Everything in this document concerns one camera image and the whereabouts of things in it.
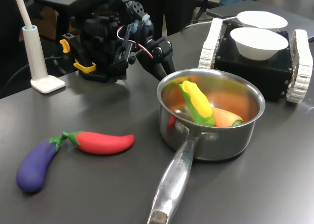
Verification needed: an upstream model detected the red toy chilli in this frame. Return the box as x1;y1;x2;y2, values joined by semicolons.
61;130;135;156

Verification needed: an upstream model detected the black office chair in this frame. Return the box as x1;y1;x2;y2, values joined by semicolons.
193;0;220;21
24;0;86;42

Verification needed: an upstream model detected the yellow green toy corn cob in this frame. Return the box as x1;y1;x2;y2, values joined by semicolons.
178;80;216;127

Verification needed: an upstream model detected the white bowl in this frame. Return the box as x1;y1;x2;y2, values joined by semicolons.
236;10;288;30
230;27;289;61

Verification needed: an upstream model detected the orange toy carrot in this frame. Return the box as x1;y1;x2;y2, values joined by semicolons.
212;108;244;128

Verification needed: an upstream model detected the white post with flat foot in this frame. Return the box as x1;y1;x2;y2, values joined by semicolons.
12;0;66;94

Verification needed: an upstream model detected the black and yellow clamp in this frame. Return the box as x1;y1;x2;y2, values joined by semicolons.
59;33;97;80

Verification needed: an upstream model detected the black power cable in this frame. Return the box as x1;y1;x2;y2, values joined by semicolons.
2;56;67;92

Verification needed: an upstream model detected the purple toy aubergine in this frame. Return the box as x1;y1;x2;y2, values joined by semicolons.
16;136;62;194

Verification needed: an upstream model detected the thin white cable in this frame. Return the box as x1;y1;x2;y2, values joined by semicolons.
178;15;240;33

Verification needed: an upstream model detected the red white black servo wire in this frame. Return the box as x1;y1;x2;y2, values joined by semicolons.
116;26;154;60

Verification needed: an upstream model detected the black vehicle with white tracks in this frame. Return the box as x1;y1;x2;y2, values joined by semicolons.
198;17;314;104

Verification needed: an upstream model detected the steel pan with long handle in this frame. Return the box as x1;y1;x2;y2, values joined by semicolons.
147;68;266;224

